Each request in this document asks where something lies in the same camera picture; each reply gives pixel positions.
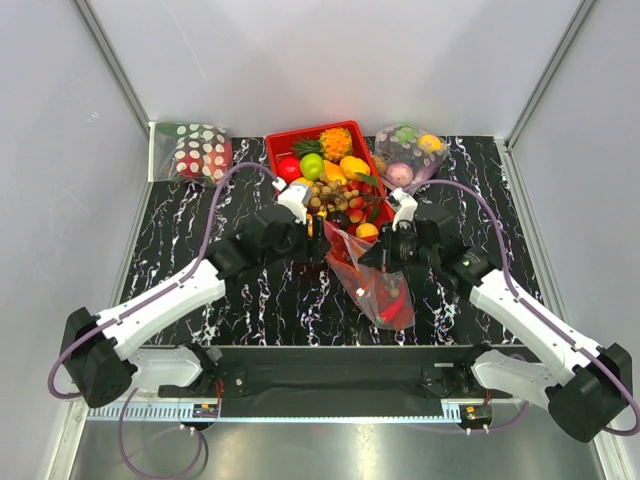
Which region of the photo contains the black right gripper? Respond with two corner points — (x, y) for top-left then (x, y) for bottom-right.
(358, 221), (439, 274)

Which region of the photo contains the clear zip top bag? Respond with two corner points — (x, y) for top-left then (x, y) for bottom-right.
(324, 222), (415, 331)

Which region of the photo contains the red plastic lobster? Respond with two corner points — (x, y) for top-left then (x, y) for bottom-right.
(324, 223), (400, 302)

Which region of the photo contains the red chili pepper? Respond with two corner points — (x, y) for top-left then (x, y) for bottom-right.
(377, 297), (414, 330)

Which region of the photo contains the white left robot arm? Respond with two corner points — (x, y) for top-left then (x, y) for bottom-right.
(57, 205), (329, 408)

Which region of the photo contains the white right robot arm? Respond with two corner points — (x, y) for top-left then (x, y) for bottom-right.
(359, 206), (634, 443)

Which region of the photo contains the spotted bag with vegetables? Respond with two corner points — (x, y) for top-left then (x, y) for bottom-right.
(373, 124), (449, 192)

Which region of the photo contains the spotted bag with red fruit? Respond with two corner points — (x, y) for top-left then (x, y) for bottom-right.
(147, 122), (233, 185)

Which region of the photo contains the dark purple mangosteen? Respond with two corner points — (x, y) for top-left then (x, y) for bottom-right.
(327, 211), (351, 228)

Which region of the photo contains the yellow round fruit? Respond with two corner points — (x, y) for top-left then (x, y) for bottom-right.
(356, 223), (379, 239)

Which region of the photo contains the lychee and longan bunch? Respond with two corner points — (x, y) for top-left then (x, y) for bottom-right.
(307, 180), (386, 226)

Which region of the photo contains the purple onion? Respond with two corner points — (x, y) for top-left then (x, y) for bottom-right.
(385, 162), (414, 188)

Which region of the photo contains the red apple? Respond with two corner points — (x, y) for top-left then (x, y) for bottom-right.
(277, 156), (303, 184)

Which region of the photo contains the green apple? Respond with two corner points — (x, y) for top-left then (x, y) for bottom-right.
(299, 153), (325, 182)

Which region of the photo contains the red plastic bin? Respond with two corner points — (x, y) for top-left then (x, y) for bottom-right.
(266, 121), (393, 236)

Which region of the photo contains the orange pineapple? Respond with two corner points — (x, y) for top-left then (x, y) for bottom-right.
(319, 127), (353, 163)

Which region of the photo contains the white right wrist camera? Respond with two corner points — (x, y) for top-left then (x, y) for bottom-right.
(388, 188), (418, 231)

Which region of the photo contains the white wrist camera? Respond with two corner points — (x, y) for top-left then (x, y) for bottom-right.
(276, 183), (312, 224)
(388, 188), (418, 231)

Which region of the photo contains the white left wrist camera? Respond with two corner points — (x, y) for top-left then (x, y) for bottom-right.
(276, 183), (312, 224)

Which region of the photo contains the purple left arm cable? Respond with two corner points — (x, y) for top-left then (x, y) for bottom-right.
(47, 162), (289, 476)

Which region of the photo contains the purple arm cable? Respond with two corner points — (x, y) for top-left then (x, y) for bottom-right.
(47, 162), (289, 476)
(404, 179), (619, 436)

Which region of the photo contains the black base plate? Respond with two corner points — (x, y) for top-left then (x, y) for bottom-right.
(158, 344), (521, 419)

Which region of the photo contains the aluminium front rail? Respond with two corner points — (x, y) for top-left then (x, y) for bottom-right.
(64, 363), (609, 426)

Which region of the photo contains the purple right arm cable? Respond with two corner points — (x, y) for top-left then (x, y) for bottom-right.
(404, 179), (619, 436)

